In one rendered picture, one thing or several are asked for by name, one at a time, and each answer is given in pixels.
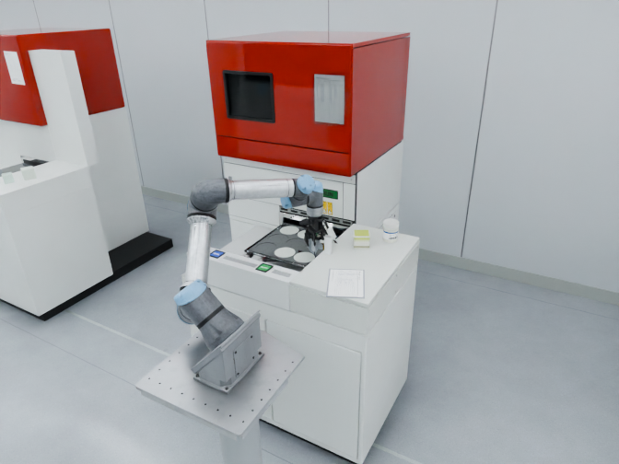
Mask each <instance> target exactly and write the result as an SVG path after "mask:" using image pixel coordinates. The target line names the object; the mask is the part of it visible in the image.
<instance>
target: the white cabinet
mask: <svg viewBox="0 0 619 464"><path fill-rule="evenodd" d="M416 273H417V265H416V266H415V268H414V269H413V270H412V272H411V273H410V275H409V276H408V278H407V279H406V280H405V282H404V283H403V285H402V286H401V288H400V289H399V291H398V292H397V294H396V295H395V296H394V298H393V299H392V301H391V302H390V304H389V305H388V306H387V307H386V309H385V310H384V311H383V313H382V314H381V316H380V318H379V319H378V320H377V322H376V323H375V325H374V326H373V327H372V329H371V330H370V332H369V333H368V335H365V334H362V333H359V332H356V331H351V330H349V329H346V328H343V327H340V326H337V325H334V324H332V323H329V322H325V321H322V320H319V319H315V318H312V317H309V316H306V315H303V314H300V313H297V312H295V311H292V310H290V311H287V310H284V309H281V308H278V307H273V306H270V305H267V304H264V303H262V302H259V301H256V300H253V299H250V298H247V297H245V296H240V295H237V294H234V293H231V292H228V291H225V290H222V289H219V288H216V287H213V286H211V285H209V287H210V288H211V292H212V293H213V294H214V295H215V296H216V298H217V299H218V300H219V301H220V302H221V303H222V305H223V306H224V307H225V308H226V309H227V310H229V311H230V312H232V313H233V314H235V315H237V316H238V317H240V318H241V319H242V320H243V321H246V320H247V319H248V318H250V317H251V316H252V315H253V314H255V313H256V312H257V311H258V310H259V309H260V310H261V311H260V312H259V313H260V314H261V316H260V330H262V331H265V332H267V333H269V334H270V335H272V336H273V337H275V338H276V339H277V340H279V341H280V342H283V343H284V344H286V345H287V346H289V347H291V348H292V349H294V350H295V351H297V352H299V353H300V354H303V355H304V356H305V359H304V360H303V361H302V362H301V363H300V365H299V366H298V367H297V369H296V370H295V371H294V372H293V374H292V375H291V376H290V377H289V379H288V383H287V385H286V386H285V387H284V389H283V390H282V391H281V392H280V394H279V395H278V396H277V397H276V399H275V400H274V401H273V403H272V404H271V405H270V406H269V408H268V409H267V410H266V412H265V413H264V414H263V416H262V417H261V418H260V419H259V420H260V421H262V422H264V423H267V424H270V425H271V426H273V427H275V428H277V429H279V430H281V431H284V432H286V433H288V434H290V435H292V436H295V437H297V438H299V439H301V440H303V441H305V442H307V443H310V444H312V445H314V446H316V447H318V448H320V449H323V450H325V451H327V452H329V453H331V454H333V455H335V456H337V457H339V458H342V459H344V460H346V461H349V462H351V463H353V464H362V463H363V462H364V460H365V458H366V456H367V454H368V452H369V450H370V448H371V446H372V444H373V442H374V441H375V439H376V437H377V435H378V433H379V431H380V428H381V427H382V425H383V423H384V421H385V420H386V418H387V416H388V414H389V412H390V410H391V407H392V405H393V403H394V402H395V400H396V399H397V397H398V395H399V393H400V391H401V389H402V387H403V384H404V382H405V380H406V379H407V370H408V361H409V351H410V341H411V331H412V321H413V311H414V301H415V283H416Z"/></svg>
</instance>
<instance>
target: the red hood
mask: <svg viewBox="0 0 619 464"><path fill-rule="evenodd" d="M410 38H411V37H410V32H365V31H287V30H285V31H277V32H269V33H261V34H253V35H245V36H238V37H229V38H221V39H213V40H206V52H207V61H208V69H209V77H210V86H211V95H212V103H213V112H214V120H215V128H216V144H217V153H218V155H219V156H222V157H234V158H239V159H245V160H250V161H256V162H262V163H267V164H273V165H278V166H284V167H290V168H300V169H305V170H311V171H317V172H322V173H328V174H333V175H339V176H345V177H352V176H353V175H355V174H356V173H357V172H358V171H359V170H361V169H362V168H364V167H365V166H367V165H368V164H369V163H371V162H372V161H374V160H375V159H376V158H378V157H380V156H381V155H382V154H384V153H385V152H387V151H388V150H389V149H391V148H392V147H394V146H395V145H397V144H398V143H400V142H401V141H402V140H403V130H404V117H405V103H406V90H407V77H408V64H409V51H410Z"/></svg>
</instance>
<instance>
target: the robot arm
mask: <svg viewBox="0 0 619 464"><path fill-rule="evenodd" d="M264 198H280V201H281V204H282V206H283V207H284V208H285V209H288V208H294V207H298V206H302V205H307V216H308V218H306V219H305V218H304V219H302V220H301V221H299V223H300V225H301V226H307V227H306V228H305V229H306V231H305V233H304V235H305V236H304V240H305V242H306V244H307V246H308V248H309V250H310V252H311V253H312V254H313V255H314V254H316V252H317V250H318V249H322V244H321V240H324V237H325V231H326V229H325V227H324V226H323V225H322V221H323V220H324V217H322V214H323V187H322V183H321V182H320V181H318V180H314V179H313V178H312V177H311V176H310V175H307V174H305V175H301V176H300V177H298V179H275V180H229V179H228V178H224V179H210V180H202V181H200V182H198V183H196V184H195V185H194V186H193V188H192V190H191V195H190V199H189V201H188V203H187V211H188V213H187V222H188V223H189V224H190V235H189V244H188V253H187V262H186V272H185V282H184V284H183V285H182V286H181V287H180V292H179V293H178V294H177V295H175V296H174V301H175V302H176V304H177V305H178V306H177V314H178V316H179V318H180V319H181V320H182V321H183V322H185V323H187V324H191V325H193V324H194V325H195V326H196V327H197V328H198V329H199V331H200V332H201V333H202V335H203V338H204V341H205V344H206V346H207V348H208V349H209V350H210V352H212V351H213V350H215V349H216V348H217V346H218V345H220V344H221V343H222V342H223V341H224V340H226V339H227V338H228V337H229V336H230V335H231V334H232V333H233V332H235V331H236V330H237V329H238V328H239V327H240V326H241V325H242V324H243V323H244V321H243V320H242V319H241V318H240V317H238V316H237V315H235V314H233V313H232V312H230V311H229V310H227V309H226V308H225V307H224V306H223V305H222V303H221V302H220V301H219V300H218V299H217V298H216V296H215V295H214V294H213V293H212V292H211V288H210V287H209V286H208V284H207V280H208V269H209V257H210V246H211V235H212V226H213V225H215V224H216V215H217V207H218V205H219V204H221V203H229V202H230V201H231V200H246V199H264ZM313 242H314V244H313Z"/></svg>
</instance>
